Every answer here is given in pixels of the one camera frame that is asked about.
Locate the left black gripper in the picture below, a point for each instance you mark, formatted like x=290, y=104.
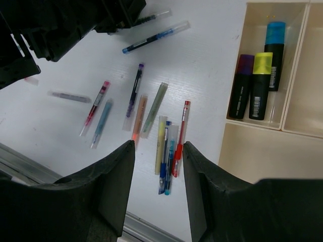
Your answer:
x=51, y=28

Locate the grey purple clear pen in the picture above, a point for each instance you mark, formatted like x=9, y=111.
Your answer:
x=68, y=96

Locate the blue highlighter marker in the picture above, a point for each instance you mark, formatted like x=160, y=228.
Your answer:
x=274, y=42

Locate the blue clear-cap pen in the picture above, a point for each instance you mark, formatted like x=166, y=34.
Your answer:
x=168, y=32

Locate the magenta clear-cap pen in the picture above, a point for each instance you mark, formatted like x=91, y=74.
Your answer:
x=95, y=107

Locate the red gel pen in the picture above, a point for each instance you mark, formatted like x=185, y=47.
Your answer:
x=178, y=153

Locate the light blue clear pen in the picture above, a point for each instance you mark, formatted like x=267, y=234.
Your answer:
x=101, y=123

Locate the black clear-cap pen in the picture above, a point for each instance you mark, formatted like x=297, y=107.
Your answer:
x=155, y=16

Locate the pink clear-cap pen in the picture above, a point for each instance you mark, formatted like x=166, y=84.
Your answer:
x=32, y=81

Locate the yellow highlighter marker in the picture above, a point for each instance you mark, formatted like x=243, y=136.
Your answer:
x=261, y=77

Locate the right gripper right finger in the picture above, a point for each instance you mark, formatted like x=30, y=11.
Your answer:
x=223, y=207

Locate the orange clear-cap pen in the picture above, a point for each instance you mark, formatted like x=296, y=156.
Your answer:
x=139, y=119

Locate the beige divided organizer tray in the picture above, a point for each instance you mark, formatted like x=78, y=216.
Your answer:
x=288, y=142

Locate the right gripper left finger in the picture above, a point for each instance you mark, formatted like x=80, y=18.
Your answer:
x=75, y=196

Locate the olive green clear pen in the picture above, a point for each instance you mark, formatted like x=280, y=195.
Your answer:
x=154, y=109

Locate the yellow clear pen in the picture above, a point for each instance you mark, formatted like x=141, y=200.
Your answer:
x=160, y=143

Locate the violet clear-cap pen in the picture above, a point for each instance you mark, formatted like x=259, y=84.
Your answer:
x=129, y=113

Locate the purple highlighter marker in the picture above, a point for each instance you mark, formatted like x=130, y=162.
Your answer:
x=241, y=86

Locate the cyan clear pen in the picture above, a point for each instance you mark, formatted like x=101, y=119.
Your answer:
x=173, y=136

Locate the dark blue gel pen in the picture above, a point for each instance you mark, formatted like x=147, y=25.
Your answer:
x=162, y=175

